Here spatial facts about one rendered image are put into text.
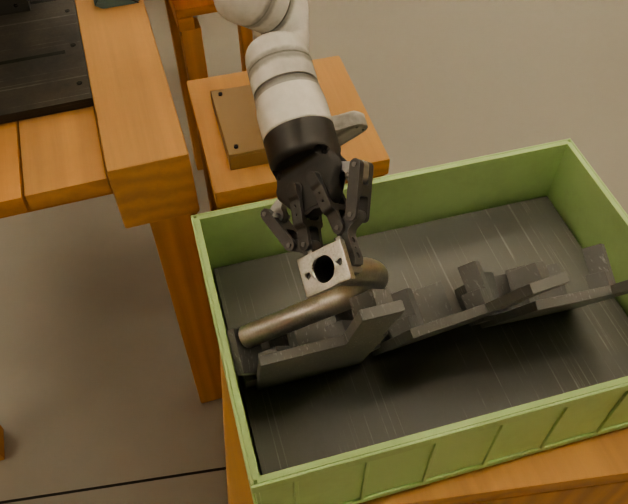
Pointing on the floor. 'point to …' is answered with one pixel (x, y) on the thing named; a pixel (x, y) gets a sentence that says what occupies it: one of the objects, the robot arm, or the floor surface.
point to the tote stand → (507, 472)
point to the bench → (83, 151)
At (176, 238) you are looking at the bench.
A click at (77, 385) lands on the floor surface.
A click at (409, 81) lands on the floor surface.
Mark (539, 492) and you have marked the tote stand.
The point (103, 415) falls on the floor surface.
